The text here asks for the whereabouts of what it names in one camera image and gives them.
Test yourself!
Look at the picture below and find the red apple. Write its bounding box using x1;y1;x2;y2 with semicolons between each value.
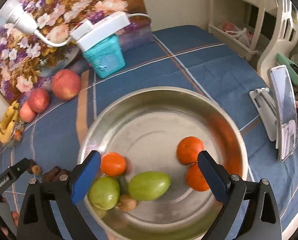
51;69;82;101
28;88;51;113

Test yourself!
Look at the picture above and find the blue plaid tablecloth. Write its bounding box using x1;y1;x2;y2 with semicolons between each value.
0;25;298;229

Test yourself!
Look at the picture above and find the white chair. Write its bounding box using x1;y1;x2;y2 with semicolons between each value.
208;0;298;83

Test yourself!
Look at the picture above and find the clear plastic fruit tray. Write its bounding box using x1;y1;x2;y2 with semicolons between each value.
0;120;25;154

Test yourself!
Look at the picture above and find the silver metal plate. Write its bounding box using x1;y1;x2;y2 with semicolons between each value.
78;87;248;239

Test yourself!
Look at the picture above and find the teal house-shaped box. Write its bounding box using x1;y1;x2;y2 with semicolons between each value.
82;34;125;79

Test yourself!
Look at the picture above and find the small green jujube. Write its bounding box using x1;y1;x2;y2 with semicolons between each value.
88;176;120;210

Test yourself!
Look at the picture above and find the large green jujube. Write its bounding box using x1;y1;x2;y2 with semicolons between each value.
128;171;171;202

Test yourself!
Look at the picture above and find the white phone stand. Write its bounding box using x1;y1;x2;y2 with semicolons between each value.
249;87;278;142

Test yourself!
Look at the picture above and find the smartphone on stand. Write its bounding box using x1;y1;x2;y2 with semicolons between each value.
269;65;298;161

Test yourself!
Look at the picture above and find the dark red date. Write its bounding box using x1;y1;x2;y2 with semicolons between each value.
42;166;61;183
53;169;70;181

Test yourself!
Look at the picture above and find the pink apple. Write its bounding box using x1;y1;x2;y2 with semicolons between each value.
19;101;36;123

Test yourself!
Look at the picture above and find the brown longan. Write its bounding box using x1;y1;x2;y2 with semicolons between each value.
31;165;42;176
117;194;137;212

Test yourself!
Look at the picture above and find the orange tangerine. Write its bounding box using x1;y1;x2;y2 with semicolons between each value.
100;152;127;177
176;137;204;165
185;163;209;192

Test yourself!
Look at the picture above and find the yellow banana bunch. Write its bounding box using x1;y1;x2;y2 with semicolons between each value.
0;100;20;144

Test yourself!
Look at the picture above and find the person's left hand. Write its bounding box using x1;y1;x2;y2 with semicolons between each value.
0;198;19;236

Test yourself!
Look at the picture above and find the white power strip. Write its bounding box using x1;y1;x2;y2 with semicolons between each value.
70;11;132;52

